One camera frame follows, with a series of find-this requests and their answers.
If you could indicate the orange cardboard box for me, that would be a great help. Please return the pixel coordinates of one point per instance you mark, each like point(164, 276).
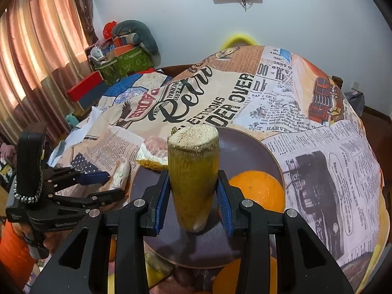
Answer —
point(121, 50)

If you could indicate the yellow-green fruit peel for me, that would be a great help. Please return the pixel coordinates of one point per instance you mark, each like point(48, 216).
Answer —
point(156, 266)

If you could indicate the newspaper print tablecloth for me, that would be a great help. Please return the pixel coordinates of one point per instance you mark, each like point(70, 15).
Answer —
point(306, 128)

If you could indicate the orange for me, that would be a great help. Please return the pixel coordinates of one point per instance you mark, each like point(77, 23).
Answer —
point(260, 190)
point(228, 277)

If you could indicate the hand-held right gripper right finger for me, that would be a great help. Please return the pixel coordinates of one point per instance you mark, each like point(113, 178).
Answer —
point(226, 209)

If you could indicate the bag of corn kernels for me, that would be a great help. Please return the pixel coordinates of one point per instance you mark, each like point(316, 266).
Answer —
point(151, 156)

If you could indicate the white wall outlet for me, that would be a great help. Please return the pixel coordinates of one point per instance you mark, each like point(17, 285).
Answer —
point(355, 84)

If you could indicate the red and blue box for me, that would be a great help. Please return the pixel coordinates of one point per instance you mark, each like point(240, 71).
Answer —
point(85, 85)

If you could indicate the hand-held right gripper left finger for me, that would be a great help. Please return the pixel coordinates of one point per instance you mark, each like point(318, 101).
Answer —
point(161, 203)

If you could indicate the white crumpled cloth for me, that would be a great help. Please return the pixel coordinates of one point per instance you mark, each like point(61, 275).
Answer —
point(75, 137)

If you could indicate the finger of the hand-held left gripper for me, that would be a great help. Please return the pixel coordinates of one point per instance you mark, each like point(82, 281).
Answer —
point(95, 177)
point(104, 196)

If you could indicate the yellow corn cob piece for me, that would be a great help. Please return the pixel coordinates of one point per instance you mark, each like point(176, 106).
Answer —
point(193, 183)

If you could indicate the green fabric storage box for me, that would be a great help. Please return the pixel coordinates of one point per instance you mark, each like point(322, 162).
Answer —
point(128, 62)

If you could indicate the pink striped curtain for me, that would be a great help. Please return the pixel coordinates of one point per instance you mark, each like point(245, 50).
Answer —
point(33, 46)

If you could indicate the yellow chair back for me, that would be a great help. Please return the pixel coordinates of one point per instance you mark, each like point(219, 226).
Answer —
point(240, 38)

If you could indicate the grey-blue bag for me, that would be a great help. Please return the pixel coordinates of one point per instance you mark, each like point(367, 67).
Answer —
point(355, 102)

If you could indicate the red plastic bag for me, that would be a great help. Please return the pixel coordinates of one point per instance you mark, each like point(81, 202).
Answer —
point(108, 29)

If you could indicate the clear plastic bag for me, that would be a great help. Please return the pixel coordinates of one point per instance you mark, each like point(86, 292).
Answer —
point(119, 174)

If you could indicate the dark brown round plate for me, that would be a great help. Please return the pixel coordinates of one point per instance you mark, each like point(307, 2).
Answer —
point(245, 153)

